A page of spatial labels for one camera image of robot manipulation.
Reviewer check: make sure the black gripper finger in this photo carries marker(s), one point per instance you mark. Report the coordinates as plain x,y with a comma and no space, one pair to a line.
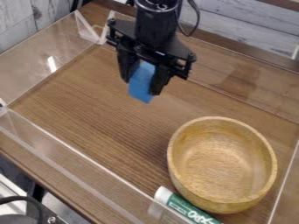
128,63
160,79

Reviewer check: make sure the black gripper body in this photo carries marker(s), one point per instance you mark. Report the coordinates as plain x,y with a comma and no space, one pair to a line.
149,35

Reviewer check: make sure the blue rectangular block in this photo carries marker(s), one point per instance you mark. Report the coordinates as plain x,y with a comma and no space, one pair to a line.
140,81

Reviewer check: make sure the brown wooden bowl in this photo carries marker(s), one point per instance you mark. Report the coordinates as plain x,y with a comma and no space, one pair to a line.
222,164

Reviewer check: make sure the green white marker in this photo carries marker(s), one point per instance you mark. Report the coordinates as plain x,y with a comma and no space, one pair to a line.
183,207

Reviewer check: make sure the clear acrylic corner bracket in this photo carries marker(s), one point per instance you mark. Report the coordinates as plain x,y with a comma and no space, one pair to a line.
92,33

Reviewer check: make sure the clear acrylic front wall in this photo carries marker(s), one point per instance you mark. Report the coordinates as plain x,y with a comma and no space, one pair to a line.
84,184

